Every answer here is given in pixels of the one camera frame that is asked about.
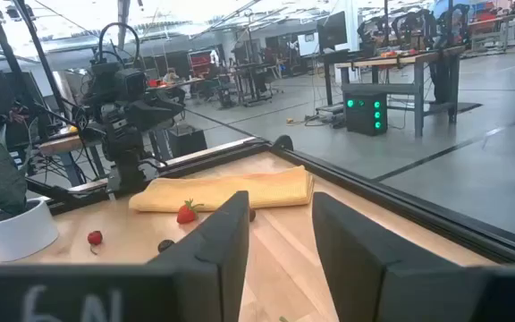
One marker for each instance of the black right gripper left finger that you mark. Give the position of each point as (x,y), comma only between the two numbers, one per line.
(222,232)

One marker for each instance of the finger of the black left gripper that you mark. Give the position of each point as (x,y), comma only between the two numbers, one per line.
(166,111)
(143,121)

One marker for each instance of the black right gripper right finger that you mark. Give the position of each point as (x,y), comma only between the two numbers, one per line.
(351,250)

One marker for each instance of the dark cherry with stem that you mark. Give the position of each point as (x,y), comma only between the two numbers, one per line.
(165,245)

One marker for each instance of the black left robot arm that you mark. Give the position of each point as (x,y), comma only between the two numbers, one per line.
(123,152)

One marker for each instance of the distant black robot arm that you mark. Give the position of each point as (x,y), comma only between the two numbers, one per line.
(374,31)
(454,24)
(414,27)

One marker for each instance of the person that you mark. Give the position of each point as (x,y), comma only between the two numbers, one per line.
(171,77)

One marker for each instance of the black box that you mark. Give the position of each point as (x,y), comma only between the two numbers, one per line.
(186,141)

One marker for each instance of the red strawberry green leaves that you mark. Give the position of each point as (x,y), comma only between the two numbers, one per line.
(186,214)

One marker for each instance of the yellow folded cloth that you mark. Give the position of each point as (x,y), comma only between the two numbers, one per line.
(239,188)

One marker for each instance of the red cabinet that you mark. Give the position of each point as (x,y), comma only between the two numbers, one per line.
(200,62)

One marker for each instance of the wood top workbench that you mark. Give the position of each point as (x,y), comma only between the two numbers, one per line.
(61,145)

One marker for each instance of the black computer tower green lights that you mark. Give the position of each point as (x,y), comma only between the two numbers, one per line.
(365,116)

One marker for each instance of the black standing desk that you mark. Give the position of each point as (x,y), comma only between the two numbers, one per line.
(327,80)

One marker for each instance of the green plant in white pot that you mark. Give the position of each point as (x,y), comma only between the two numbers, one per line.
(20,232)

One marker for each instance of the black computer monitor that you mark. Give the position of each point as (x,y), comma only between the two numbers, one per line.
(331,31)

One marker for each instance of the wooden workbench grey legs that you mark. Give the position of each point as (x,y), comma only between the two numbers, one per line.
(400,59)

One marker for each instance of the black rig post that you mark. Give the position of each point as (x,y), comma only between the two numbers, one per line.
(5,49)
(41,58)

